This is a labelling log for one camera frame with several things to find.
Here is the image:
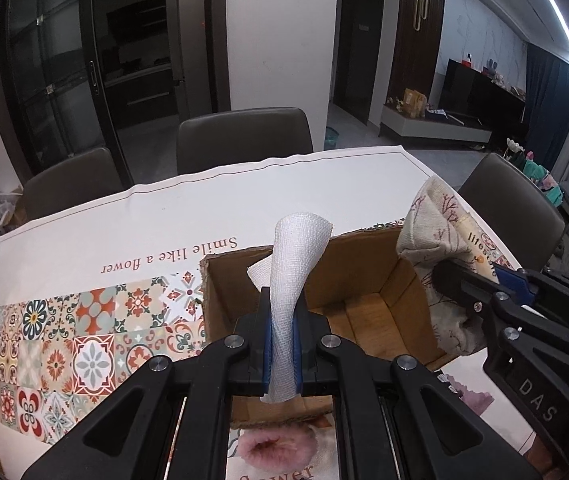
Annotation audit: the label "white television cabinet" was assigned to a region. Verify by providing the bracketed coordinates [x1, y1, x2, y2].
[379, 102, 493, 149]

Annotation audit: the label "white mesh cloth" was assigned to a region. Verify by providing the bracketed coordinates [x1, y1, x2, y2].
[247, 214, 334, 405]

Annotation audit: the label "dark window curtain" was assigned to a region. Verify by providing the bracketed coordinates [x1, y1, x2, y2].
[523, 42, 569, 173]

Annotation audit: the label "pink and teal toys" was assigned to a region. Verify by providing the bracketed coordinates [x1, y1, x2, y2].
[507, 137, 565, 207]

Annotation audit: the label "beige printed cloth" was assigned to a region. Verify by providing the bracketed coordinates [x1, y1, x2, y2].
[397, 176, 502, 356]

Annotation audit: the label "yellow boxes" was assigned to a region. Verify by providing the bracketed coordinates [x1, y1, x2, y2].
[401, 89, 428, 117]

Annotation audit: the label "dark wooden wall panel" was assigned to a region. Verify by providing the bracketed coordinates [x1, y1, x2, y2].
[398, 0, 447, 107]

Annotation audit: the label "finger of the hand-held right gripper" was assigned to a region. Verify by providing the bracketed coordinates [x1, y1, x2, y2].
[431, 261, 569, 367]
[493, 267, 569, 317]

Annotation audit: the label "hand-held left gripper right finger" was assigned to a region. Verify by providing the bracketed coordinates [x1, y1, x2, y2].
[293, 295, 541, 480]

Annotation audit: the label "printed tile pattern tablecloth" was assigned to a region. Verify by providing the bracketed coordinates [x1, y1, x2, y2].
[0, 146, 530, 480]

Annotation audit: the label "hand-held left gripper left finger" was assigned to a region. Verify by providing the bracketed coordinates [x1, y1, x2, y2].
[20, 286, 274, 480]

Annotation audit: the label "cardboard box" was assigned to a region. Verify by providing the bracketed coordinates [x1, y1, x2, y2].
[198, 225, 457, 423]

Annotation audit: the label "dark glass sliding door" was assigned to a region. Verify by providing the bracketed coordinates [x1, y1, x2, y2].
[0, 0, 135, 187]

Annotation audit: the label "black flat television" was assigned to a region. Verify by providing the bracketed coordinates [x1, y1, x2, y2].
[438, 58, 527, 125]

